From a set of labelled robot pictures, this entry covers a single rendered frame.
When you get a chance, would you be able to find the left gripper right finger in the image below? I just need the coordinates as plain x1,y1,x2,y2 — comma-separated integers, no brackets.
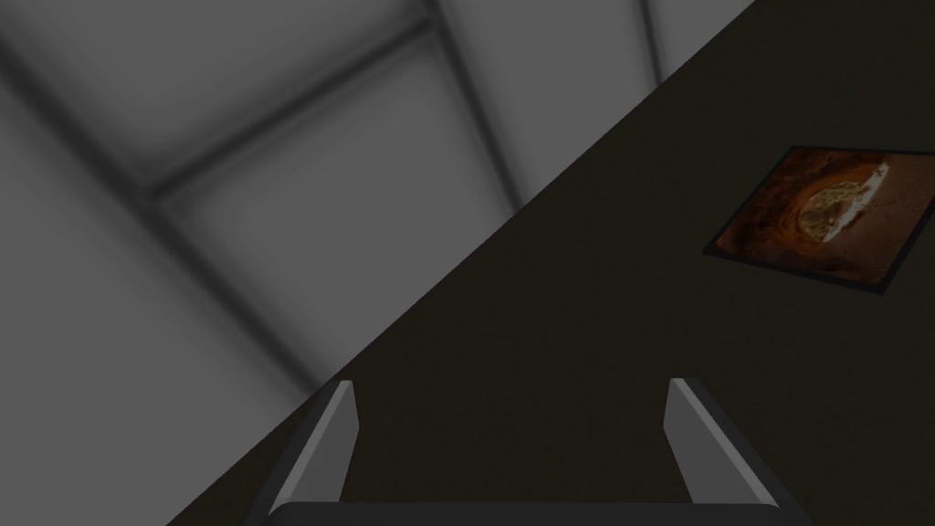
663,376,799,510

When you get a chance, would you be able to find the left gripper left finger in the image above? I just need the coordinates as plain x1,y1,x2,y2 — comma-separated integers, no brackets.
251,379,360,516

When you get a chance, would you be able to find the orange brown framed wall picture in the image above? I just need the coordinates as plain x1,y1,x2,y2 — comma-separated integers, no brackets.
701,144,935,297

